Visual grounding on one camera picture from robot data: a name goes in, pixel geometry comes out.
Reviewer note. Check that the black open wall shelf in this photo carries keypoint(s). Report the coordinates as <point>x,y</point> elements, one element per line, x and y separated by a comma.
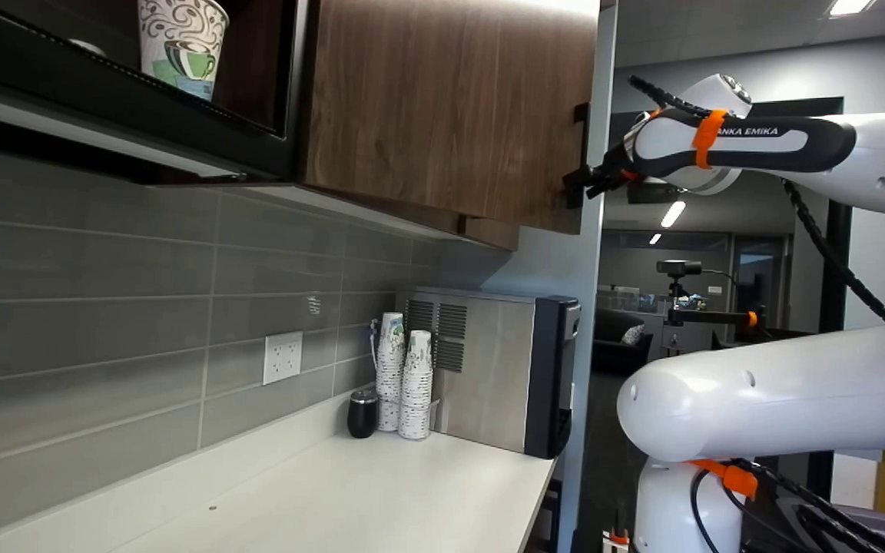
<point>75,96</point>

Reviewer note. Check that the white wall outlet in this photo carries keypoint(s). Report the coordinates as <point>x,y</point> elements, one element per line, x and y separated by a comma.
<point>280,358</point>

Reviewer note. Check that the patterned paper cup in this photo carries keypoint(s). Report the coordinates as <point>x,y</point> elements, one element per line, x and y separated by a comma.
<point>183,47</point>

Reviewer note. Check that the stainless steel appliance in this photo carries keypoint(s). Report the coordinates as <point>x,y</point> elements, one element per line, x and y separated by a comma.
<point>494,380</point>

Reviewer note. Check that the black tumbler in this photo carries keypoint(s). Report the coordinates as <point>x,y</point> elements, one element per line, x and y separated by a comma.
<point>360,416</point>

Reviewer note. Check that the black metal stand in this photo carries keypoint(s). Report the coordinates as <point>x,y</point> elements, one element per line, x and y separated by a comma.
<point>835,265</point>

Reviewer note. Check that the long ceiling light strip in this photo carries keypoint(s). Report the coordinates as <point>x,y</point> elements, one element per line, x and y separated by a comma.
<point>675,212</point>

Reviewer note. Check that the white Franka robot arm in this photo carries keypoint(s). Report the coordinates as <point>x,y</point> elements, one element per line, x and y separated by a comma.
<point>792,393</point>

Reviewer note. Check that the grey cart surface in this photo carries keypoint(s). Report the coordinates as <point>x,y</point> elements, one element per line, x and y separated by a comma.
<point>875,532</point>

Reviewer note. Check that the black camera on tripod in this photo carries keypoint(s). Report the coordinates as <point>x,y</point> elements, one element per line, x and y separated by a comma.
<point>678,269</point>

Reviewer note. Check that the tall paper cup stack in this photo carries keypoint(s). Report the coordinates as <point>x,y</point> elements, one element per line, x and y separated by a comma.
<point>388,358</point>

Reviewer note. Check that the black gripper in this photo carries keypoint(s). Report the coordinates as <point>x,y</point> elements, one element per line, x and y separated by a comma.
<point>612,173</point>

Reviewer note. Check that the small red white object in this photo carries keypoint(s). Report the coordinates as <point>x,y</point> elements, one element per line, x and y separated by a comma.
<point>617,542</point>

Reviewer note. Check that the bright ceiling light panel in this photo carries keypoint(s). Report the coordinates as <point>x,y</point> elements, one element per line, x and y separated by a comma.
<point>849,3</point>

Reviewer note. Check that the short paper cup stack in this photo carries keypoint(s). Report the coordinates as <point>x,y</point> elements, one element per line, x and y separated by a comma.
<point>417,387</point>

